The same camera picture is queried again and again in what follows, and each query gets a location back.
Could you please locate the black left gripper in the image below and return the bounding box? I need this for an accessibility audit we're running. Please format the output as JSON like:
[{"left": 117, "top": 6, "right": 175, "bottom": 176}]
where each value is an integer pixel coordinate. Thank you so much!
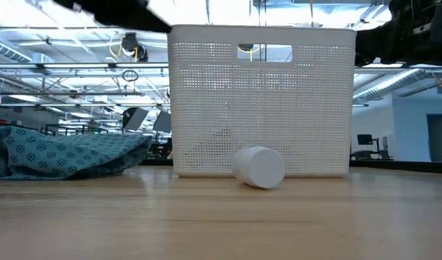
[{"left": 53, "top": 0, "right": 173, "bottom": 34}]

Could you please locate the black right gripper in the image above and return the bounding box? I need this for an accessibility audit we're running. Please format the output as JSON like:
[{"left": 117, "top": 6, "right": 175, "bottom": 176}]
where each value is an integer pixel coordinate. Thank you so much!
[{"left": 355, "top": 0, "right": 442, "bottom": 68}]

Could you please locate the white perforated plastic basket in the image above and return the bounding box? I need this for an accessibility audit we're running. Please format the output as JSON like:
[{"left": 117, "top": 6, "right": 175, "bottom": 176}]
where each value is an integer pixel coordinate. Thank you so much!
[{"left": 167, "top": 24, "right": 358, "bottom": 178}]

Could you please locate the grey softbox panel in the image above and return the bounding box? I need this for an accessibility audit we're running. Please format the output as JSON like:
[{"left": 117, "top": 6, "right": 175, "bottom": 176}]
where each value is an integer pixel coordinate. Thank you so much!
[
  {"left": 121, "top": 107, "right": 150, "bottom": 131},
  {"left": 152, "top": 110, "right": 173, "bottom": 134}
]

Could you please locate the teal patterned cloth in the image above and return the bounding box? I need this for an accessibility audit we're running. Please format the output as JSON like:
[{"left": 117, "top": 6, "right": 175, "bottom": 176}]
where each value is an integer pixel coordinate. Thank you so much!
[{"left": 0, "top": 125, "right": 152, "bottom": 181}]

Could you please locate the white plastic bottle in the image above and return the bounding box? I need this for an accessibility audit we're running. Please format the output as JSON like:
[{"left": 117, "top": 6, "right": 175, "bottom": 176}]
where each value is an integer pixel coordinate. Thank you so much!
[{"left": 231, "top": 146, "right": 286, "bottom": 189}]

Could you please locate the black hanging cable reel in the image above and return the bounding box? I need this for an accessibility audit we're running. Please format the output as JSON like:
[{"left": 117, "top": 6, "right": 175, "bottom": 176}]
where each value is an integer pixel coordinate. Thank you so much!
[{"left": 120, "top": 32, "right": 149, "bottom": 62}]

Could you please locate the black metal table frame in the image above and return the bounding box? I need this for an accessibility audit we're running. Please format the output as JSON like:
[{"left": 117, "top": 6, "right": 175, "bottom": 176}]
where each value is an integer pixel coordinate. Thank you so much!
[{"left": 139, "top": 157, "right": 442, "bottom": 175}]

